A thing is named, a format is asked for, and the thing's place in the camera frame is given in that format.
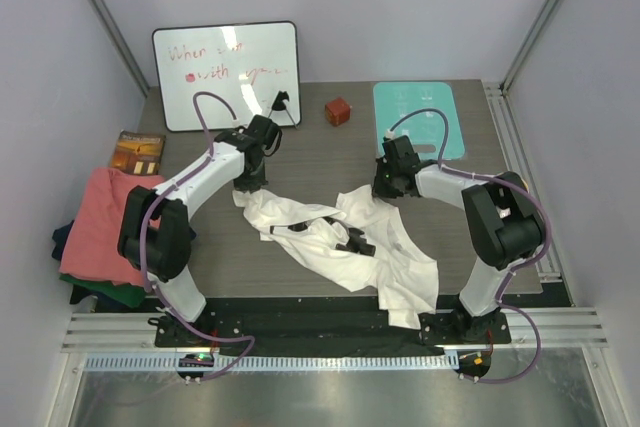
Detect small white whiteboard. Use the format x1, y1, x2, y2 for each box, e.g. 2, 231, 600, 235
152, 21, 300, 132

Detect white t shirt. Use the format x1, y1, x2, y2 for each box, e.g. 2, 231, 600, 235
233, 185, 439, 330

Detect red brown cube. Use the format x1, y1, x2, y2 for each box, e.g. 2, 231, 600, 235
324, 97, 352, 127

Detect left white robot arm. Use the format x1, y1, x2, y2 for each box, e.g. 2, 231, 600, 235
117, 115, 282, 346

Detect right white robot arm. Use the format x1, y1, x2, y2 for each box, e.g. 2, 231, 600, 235
373, 136, 550, 342

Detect teal cutting board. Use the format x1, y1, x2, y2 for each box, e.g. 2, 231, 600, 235
373, 81, 466, 160

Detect brown book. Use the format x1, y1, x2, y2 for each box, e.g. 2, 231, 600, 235
109, 131, 166, 176

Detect white mug yellow inside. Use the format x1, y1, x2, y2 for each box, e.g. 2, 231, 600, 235
519, 176, 530, 192

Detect green folded t shirt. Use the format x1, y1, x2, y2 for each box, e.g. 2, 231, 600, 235
59, 274, 146, 308

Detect pink folded t shirt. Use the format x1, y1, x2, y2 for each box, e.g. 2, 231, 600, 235
59, 167, 164, 287

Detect right aluminium rail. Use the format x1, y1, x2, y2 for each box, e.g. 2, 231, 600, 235
483, 82, 563, 283

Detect aluminium rail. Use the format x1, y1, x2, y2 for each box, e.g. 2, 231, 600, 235
483, 82, 563, 283
63, 307, 609, 352

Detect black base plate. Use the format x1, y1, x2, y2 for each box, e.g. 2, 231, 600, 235
149, 296, 511, 358

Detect perforated cable tray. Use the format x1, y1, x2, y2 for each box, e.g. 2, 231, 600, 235
85, 351, 459, 373

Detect front aluminium rail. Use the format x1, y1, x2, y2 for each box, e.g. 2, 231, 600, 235
63, 307, 609, 352

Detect left aluminium frame post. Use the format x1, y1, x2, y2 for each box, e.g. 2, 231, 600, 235
88, 0, 150, 98

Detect aluminium frame post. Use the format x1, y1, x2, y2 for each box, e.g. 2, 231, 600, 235
500, 0, 564, 95
88, 0, 150, 98

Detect right aluminium frame post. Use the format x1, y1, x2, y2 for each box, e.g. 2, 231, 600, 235
500, 0, 564, 95

